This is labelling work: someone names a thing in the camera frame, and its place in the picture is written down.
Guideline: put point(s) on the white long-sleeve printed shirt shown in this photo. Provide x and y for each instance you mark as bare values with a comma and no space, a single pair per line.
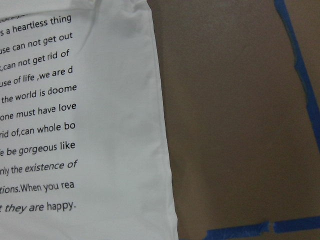
83,147

